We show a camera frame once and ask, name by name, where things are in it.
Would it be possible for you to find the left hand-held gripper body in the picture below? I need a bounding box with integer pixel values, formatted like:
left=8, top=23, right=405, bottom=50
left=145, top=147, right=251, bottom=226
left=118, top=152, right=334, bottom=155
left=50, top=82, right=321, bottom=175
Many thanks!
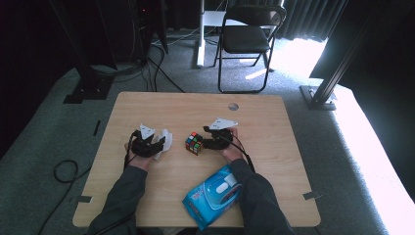
left=130, top=122, right=157, bottom=159

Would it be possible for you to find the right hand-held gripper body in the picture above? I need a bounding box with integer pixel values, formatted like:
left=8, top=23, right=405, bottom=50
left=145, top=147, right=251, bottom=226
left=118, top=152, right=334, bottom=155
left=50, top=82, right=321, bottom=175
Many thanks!
left=208, top=117, right=239, bottom=151

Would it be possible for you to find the white wet wipe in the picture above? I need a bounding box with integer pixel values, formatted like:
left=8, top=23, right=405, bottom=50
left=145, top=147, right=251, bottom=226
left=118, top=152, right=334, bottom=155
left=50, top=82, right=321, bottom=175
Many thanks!
left=153, top=128, right=174, bottom=161

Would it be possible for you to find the multicoloured puzzle cube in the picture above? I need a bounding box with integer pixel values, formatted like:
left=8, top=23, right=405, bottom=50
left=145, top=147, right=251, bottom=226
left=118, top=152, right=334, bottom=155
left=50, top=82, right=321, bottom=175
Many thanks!
left=184, top=131, right=204, bottom=156

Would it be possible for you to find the blue wet wipe pack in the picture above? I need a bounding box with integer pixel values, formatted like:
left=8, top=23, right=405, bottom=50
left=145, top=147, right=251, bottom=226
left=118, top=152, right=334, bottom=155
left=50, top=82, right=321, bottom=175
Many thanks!
left=181, top=164, right=244, bottom=231

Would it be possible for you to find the person's left hand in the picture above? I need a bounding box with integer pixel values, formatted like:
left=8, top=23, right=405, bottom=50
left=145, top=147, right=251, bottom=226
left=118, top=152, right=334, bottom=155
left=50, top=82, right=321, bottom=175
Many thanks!
left=124, top=143, right=155, bottom=171

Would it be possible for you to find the person's right hand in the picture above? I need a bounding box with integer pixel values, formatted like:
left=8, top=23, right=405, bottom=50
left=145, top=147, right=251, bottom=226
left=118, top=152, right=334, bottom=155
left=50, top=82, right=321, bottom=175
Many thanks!
left=223, top=127, right=246, bottom=164

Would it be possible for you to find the black metal stand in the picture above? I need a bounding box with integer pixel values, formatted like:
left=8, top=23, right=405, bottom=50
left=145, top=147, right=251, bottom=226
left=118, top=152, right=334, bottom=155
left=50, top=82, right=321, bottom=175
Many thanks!
left=48, top=0, right=115, bottom=105
left=299, top=0, right=383, bottom=112

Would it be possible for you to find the black folding chair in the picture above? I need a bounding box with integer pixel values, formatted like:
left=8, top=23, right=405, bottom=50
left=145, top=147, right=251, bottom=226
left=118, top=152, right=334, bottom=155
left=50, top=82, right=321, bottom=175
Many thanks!
left=213, top=4, right=288, bottom=95

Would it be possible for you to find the dark equipment rack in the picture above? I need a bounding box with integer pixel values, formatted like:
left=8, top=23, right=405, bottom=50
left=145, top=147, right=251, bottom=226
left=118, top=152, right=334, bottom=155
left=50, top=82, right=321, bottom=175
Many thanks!
left=130, top=0, right=169, bottom=63

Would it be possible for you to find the dark curtain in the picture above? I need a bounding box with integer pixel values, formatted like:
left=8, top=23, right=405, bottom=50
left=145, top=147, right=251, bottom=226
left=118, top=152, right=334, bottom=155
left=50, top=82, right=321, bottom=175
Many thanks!
left=280, top=0, right=346, bottom=43

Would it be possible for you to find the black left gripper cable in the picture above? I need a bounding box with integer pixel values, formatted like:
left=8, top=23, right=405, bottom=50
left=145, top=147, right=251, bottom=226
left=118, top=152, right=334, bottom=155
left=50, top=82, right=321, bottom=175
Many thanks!
left=82, top=130, right=141, bottom=235

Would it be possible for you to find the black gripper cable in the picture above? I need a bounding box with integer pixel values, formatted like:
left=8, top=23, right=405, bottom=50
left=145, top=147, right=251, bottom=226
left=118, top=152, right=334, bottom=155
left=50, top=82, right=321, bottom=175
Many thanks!
left=82, top=130, right=141, bottom=235
left=221, top=135, right=256, bottom=173

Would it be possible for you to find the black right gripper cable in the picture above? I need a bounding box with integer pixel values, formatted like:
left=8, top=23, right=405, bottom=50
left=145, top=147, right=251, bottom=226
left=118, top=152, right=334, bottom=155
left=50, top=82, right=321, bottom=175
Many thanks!
left=221, top=135, right=256, bottom=173

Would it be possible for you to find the long black floor cable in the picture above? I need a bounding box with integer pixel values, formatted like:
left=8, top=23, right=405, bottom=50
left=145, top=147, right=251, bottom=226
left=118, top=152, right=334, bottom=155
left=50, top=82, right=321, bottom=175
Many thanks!
left=148, top=43, right=185, bottom=93

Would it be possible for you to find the coiled grey cable bundle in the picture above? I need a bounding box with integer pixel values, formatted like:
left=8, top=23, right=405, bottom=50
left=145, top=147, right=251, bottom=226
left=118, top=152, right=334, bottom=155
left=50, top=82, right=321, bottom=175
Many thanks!
left=91, top=60, right=148, bottom=82

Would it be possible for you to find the black looped floor cable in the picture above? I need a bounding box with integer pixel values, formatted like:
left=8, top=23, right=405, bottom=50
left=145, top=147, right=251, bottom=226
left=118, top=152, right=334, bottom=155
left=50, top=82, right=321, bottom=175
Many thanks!
left=37, top=160, right=92, bottom=235

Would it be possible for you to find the white desk frame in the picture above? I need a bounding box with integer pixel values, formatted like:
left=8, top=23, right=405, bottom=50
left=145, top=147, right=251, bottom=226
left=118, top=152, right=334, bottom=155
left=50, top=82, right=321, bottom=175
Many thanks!
left=195, top=0, right=249, bottom=69

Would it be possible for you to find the white floor cable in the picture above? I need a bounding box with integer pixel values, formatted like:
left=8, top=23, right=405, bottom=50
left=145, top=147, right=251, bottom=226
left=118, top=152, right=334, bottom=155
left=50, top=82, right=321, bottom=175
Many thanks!
left=153, top=27, right=202, bottom=47

